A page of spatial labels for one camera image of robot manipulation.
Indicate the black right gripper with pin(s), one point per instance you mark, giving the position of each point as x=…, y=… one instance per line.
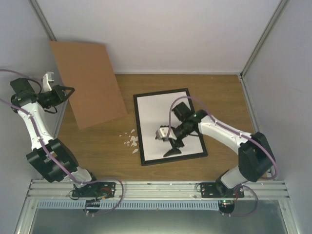
x=174, y=150

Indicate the brown backing board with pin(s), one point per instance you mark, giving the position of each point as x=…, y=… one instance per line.
x=87, y=68

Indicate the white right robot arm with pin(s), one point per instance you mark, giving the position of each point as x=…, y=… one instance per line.
x=255, y=156

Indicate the grey slotted cable duct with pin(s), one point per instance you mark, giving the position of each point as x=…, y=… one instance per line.
x=129, y=204

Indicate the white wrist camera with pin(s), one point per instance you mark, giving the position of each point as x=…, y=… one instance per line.
x=47, y=80
x=165, y=133

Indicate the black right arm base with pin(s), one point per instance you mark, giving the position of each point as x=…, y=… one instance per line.
x=216, y=190

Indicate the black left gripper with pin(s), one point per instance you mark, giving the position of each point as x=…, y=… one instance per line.
x=61, y=97

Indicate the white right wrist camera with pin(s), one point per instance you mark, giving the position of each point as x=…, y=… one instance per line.
x=165, y=133

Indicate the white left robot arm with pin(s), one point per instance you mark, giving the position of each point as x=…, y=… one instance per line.
x=49, y=156

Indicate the black picture frame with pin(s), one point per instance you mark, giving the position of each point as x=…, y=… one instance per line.
x=143, y=146

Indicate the aluminium mounting rail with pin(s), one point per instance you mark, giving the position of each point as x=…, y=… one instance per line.
x=157, y=190

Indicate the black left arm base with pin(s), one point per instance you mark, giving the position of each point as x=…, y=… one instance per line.
x=99, y=190

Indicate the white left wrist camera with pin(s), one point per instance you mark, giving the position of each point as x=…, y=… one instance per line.
x=47, y=80

